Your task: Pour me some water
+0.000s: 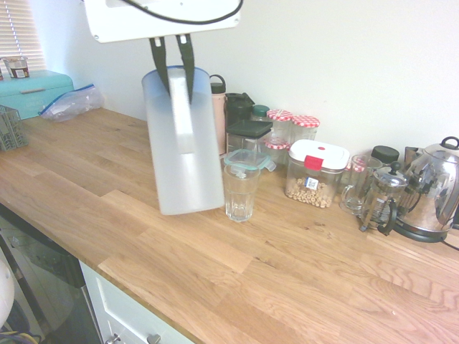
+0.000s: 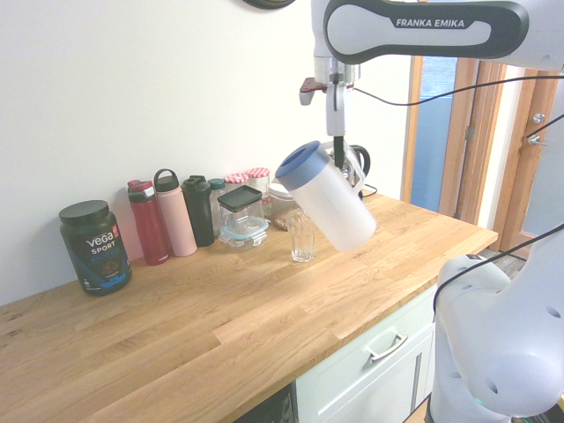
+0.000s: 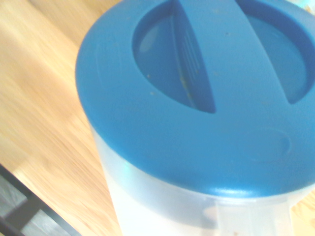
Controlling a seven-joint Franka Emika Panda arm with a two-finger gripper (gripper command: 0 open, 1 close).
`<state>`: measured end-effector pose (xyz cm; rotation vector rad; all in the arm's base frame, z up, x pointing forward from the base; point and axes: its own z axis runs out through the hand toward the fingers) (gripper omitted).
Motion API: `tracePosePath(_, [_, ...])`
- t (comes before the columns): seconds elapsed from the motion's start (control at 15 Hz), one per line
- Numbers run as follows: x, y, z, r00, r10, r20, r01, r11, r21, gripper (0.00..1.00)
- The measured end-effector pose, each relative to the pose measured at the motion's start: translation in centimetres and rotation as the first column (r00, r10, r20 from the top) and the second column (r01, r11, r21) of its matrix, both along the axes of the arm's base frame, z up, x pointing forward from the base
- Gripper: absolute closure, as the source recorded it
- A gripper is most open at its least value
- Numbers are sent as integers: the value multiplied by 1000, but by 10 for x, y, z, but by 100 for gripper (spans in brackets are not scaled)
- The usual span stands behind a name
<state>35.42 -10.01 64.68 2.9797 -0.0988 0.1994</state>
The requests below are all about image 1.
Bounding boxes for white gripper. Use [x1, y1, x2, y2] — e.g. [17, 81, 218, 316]
[82, 0, 244, 105]

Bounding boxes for translucent pitcher with blue lid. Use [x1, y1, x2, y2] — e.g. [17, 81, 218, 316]
[141, 64, 226, 216]

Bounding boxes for pink bottle with black cap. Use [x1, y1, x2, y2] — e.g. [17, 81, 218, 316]
[209, 74, 228, 156]

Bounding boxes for black shaker bottle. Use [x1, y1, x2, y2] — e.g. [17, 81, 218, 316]
[224, 92, 256, 127]

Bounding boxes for jar with green lid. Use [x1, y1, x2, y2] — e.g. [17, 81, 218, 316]
[250, 104, 271, 123]

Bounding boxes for clear container dark square lid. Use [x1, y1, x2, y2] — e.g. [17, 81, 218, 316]
[225, 120, 274, 163]

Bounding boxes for clear zip bag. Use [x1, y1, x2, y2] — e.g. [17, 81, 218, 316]
[37, 83, 106, 123]

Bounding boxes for glass container teal clip lid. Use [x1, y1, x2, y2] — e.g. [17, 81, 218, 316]
[224, 148, 278, 173]

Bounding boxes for tall jar red checkered lid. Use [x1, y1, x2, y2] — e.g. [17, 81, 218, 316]
[290, 114, 321, 145]
[265, 108, 295, 143]

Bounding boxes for small jar red checkered lid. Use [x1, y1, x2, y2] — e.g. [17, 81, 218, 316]
[263, 138, 291, 165]

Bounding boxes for teal bread box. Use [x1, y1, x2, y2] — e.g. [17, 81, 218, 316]
[0, 69, 78, 121]

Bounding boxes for clear drinking glass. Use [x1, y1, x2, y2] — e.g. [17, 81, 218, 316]
[222, 163, 262, 224]

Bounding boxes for window blind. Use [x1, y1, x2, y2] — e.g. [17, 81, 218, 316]
[0, 0, 48, 72]

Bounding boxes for yogurt cup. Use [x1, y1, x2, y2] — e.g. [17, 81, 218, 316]
[2, 55, 30, 80]

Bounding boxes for gray cutlery basket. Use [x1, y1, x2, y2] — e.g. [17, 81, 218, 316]
[0, 104, 30, 153]

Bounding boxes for cereal container white red lid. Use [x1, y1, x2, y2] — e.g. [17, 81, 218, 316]
[284, 139, 351, 210]

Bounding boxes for clear glass mug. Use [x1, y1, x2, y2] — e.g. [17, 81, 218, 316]
[339, 154, 384, 216]

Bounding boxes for jar with black lid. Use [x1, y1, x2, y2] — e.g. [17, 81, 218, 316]
[370, 145, 401, 168]

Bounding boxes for glass french press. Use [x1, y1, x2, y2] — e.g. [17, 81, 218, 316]
[359, 161, 410, 237]

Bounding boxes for black dishwasher front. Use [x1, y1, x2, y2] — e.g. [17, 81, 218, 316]
[0, 204, 103, 344]

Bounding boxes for white cabinet drawer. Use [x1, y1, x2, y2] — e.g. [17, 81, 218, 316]
[79, 260, 197, 344]

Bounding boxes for stainless steel electric kettle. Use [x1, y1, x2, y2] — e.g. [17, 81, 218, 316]
[393, 135, 459, 244]

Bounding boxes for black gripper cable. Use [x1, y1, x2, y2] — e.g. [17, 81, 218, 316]
[123, 0, 245, 25]

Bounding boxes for black kettle cord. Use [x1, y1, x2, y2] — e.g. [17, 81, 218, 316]
[440, 222, 459, 249]

